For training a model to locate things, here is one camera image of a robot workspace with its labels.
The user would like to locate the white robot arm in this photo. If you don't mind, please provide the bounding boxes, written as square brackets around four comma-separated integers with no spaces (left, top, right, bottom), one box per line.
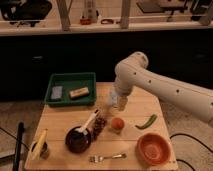
[114,52,213,127]

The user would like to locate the clear cup with cloth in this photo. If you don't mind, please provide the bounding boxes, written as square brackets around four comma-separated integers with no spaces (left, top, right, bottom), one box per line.
[107,88,118,108]

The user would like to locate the orange tomato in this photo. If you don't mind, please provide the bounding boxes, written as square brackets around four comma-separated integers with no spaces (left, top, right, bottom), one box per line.
[111,117,125,130]

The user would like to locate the dark red grape bunch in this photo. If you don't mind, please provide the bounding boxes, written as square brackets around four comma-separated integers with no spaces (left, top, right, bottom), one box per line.
[92,117,107,140]

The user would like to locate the green chili pepper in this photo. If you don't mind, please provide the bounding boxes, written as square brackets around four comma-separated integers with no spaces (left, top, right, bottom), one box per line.
[135,114,157,130]

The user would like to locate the wooden board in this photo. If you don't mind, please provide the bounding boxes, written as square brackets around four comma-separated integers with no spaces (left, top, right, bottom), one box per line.
[25,83,178,171]

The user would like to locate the green plastic tray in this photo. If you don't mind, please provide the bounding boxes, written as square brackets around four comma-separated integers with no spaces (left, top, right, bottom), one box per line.
[44,72,96,107]

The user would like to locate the orange plastic bowl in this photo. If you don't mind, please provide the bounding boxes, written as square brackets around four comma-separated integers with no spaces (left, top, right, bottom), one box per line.
[135,133,171,166]

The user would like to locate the dark round bowl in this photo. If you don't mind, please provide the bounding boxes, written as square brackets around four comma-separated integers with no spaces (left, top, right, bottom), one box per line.
[65,126,91,154]

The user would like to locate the silver fork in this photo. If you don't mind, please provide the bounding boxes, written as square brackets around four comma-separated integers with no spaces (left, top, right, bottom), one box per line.
[89,153,127,163]

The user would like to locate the small grey sponge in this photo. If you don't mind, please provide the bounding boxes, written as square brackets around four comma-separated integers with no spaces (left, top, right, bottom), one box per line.
[51,86,63,100]

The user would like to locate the red object on shelf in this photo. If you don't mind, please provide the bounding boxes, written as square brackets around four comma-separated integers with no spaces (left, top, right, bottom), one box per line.
[80,18,92,25]

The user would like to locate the dark small cup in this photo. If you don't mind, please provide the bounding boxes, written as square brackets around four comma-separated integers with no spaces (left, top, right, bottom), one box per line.
[31,143,50,159]

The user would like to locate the yellow banana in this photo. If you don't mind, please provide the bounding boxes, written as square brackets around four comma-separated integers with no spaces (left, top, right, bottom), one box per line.
[31,129,47,160]

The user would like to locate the black pole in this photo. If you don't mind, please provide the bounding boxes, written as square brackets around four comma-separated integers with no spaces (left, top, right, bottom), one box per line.
[12,122,24,171]

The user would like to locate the black office chair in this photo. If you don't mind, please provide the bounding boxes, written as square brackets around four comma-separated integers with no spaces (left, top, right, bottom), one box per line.
[0,0,52,27]

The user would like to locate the black floor cable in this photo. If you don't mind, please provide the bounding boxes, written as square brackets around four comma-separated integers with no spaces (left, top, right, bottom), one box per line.
[169,132,213,171]

